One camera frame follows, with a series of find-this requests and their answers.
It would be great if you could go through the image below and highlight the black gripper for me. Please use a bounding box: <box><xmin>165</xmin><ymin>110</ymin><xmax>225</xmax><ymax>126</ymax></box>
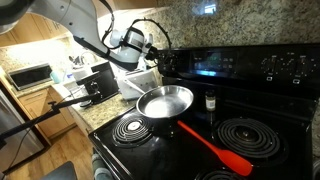
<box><xmin>145</xmin><ymin>45</ymin><xmax>168</xmax><ymax>65</ymax></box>

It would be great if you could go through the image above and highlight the black stove knob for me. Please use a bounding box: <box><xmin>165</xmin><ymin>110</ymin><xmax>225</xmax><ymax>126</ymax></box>
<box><xmin>289</xmin><ymin>55</ymin><xmax>314</xmax><ymax>80</ymax></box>
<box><xmin>166</xmin><ymin>53</ymin><xmax>180</xmax><ymax>70</ymax></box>
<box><xmin>260</xmin><ymin>54</ymin><xmax>280</xmax><ymax>77</ymax></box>

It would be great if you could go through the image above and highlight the white toaster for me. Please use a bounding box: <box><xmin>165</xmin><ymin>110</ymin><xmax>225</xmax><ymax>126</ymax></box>
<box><xmin>116</xmin><ymin>68</ymin><xmax>158</xmax><ymax>101</ymax></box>

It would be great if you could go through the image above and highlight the stainless steel frying pan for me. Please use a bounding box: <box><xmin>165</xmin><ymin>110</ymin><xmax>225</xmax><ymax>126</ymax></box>
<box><xmin>123</xmin><ymin>78</ymin><xmax>195</xmax><ymax>120</ymax></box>

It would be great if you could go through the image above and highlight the small spice jar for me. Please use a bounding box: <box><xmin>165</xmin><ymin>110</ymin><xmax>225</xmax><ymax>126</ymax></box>
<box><xmin>204</xmin><ymin>89</ymin><xmax>217</xmax><ymax>112</ymax></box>

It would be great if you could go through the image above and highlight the white utensil crock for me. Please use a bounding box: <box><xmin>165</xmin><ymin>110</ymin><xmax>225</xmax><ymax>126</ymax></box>
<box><xmin>71</xmin><ymin>65</ymin><xmax>93</xmax><ymax>82</ymax></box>

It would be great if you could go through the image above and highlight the metal utensils bundle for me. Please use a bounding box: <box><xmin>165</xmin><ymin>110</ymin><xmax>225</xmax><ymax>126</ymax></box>
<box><xmin>68</xmin><ymin>54</ymin><xmax>88</xmax><ymax>68</ymax></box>

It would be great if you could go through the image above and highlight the small coil burner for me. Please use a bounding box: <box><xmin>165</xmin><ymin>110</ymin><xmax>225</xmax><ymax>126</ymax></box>
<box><xmin>111</xmin><ymin>116</ymin><xmax>153</xmax><ymax>145</ymax></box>

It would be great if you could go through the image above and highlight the black electric stove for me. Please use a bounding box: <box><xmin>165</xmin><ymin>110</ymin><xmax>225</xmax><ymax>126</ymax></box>
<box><xmin>88</xmin><ymin>42</ymin><xmax>320</xmax><ymax>180</ymax></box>

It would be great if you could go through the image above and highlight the large coil burner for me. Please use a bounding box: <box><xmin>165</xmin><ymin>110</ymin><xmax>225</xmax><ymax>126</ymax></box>
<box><xmin>215</xmin><ymin>117</ymin><xmax>281</xmax><ymax>158</ymax></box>

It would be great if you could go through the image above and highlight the teal cup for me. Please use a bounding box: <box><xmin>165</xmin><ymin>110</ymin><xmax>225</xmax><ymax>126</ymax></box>
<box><xmin>49</xmin><ymin>71</ymin><xmax>62</xmax><ymax>85</ymax></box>

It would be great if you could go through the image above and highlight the wooden base cabinet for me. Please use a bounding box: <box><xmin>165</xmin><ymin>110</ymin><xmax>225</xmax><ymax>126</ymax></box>
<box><xmin>18</xmin><ymin>87</ymin><xmax>78</xmax><ymax>139</ymax></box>

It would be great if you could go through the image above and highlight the red silicone spatula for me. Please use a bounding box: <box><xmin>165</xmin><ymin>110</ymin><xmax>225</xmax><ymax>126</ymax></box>
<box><xmin>176</xmin><ymin>119</ymin><xmax>254</xmax><ymax>177</ymax></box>

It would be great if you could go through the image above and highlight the grey dish towel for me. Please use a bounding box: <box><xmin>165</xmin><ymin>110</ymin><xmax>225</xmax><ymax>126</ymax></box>
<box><xmin>91</xmin><ymin>153</ymin><xmax>114</xmax><ymax>180</ymax></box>

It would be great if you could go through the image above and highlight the dark grey chair seat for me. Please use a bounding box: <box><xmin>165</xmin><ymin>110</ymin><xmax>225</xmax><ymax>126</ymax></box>
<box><xmin>41</xmin><ymin>161</ymin><xmax>78</xmax><ymax>180</ymax></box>

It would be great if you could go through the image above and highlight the stainless steel refrigerator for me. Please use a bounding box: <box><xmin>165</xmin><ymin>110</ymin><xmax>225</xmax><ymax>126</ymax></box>
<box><xmin>0</xmin><ymin>89</ymin><xmax>45</xmax><ymax>174</ymax></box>

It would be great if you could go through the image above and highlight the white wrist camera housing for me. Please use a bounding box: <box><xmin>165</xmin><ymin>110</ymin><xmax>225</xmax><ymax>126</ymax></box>
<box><xmin>139</xmin><ymin>57</ymin><xmax>151</xmax><ymax>72</ymax></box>

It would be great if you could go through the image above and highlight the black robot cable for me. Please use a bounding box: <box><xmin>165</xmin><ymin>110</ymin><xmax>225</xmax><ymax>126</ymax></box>
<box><xmin>99</xmin><ymin>0</ymin><xmax>173</xmax><ymax>53</ymax></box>

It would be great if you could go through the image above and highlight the black bar camera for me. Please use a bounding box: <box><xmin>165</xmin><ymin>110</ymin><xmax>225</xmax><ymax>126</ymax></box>
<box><xmin>75</xmin><ymin>70</ymin><xmax>103</xmax><ymax>105</ymax></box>

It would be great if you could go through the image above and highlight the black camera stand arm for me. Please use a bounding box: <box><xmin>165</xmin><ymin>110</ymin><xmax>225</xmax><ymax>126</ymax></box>
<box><xmin>0</xmin><ymin>92</ymin><xmax>101</xmax><ymax>149</ymax></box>

